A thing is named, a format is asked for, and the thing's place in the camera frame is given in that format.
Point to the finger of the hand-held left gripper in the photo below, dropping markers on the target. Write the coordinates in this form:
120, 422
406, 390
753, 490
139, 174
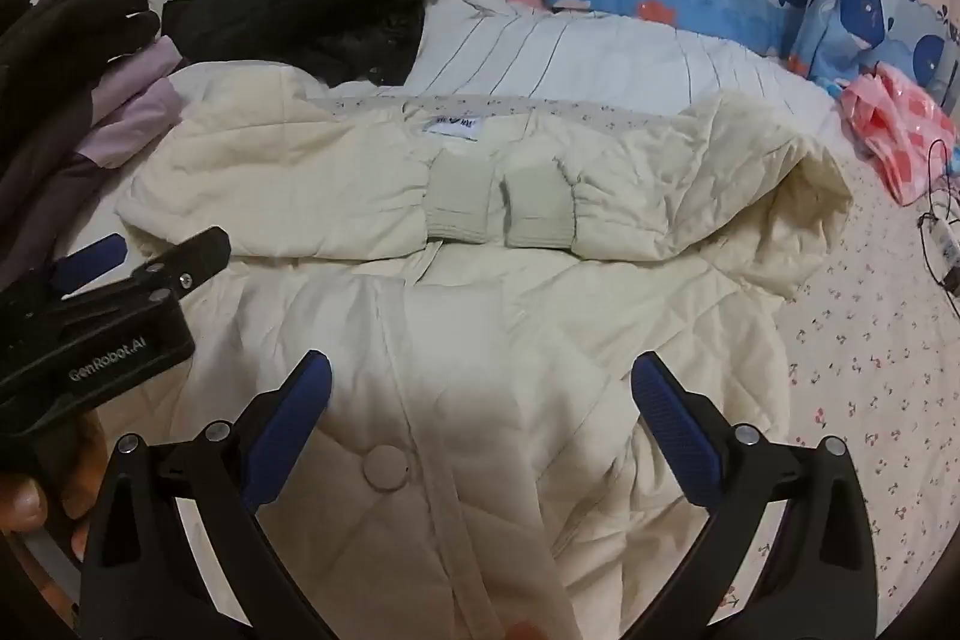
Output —
199, 254
90, 261

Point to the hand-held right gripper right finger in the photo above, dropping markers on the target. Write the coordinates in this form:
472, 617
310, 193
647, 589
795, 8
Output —
675, 437

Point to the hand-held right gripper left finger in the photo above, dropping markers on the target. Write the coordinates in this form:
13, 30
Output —
289, 430

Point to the cream quilted blanket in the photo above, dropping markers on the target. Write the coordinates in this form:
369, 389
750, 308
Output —
480, 325

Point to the person's left hand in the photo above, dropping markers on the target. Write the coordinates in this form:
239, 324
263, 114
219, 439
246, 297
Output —
22, 501

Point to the person's right hand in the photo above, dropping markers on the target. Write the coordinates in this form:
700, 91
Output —
525, 632

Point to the lilac purple jacket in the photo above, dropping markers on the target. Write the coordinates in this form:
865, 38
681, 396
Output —
142, 78

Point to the cherry print bed sheet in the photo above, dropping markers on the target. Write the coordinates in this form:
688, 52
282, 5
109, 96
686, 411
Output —
862, 347

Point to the black fleece garment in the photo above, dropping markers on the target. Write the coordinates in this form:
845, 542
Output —
67, 25

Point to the black jacket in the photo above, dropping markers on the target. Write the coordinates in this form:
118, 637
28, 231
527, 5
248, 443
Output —
315, 3

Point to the pink plastic bag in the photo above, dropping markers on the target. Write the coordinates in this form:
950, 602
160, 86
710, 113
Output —
892, 138

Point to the white striped duvet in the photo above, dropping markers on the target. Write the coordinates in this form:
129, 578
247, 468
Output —
600, 55

